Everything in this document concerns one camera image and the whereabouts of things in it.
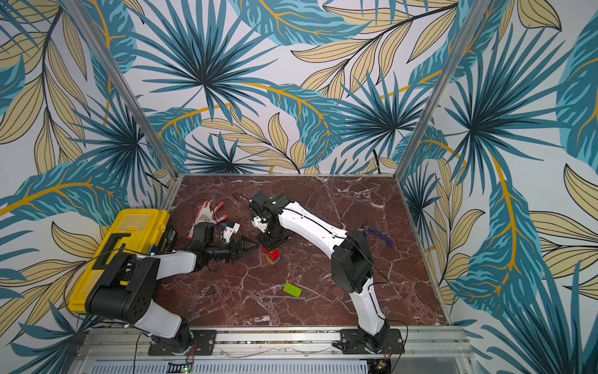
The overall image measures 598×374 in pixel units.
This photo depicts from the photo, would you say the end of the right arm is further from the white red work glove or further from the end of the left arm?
the white red work glove

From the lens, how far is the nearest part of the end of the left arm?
0.75 m

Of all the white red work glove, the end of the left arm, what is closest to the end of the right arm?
the end of the left arm
